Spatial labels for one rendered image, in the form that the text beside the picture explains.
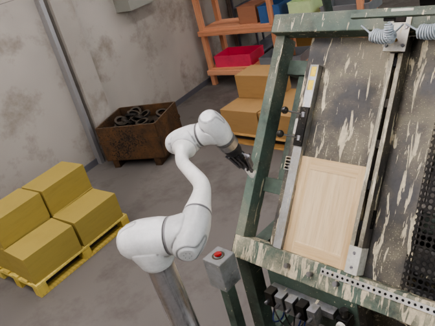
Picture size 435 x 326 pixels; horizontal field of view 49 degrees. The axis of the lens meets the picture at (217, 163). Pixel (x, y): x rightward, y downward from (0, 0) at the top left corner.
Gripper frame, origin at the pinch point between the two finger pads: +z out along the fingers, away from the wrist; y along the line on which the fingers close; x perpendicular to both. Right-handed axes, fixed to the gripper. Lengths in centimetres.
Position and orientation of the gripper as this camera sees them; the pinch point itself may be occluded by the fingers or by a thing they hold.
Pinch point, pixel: (250, 171)
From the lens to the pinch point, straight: 222.3
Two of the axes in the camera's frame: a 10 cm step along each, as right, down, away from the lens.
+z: 4.8, 5.6, 6.8
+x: -3.7, 8.3, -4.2
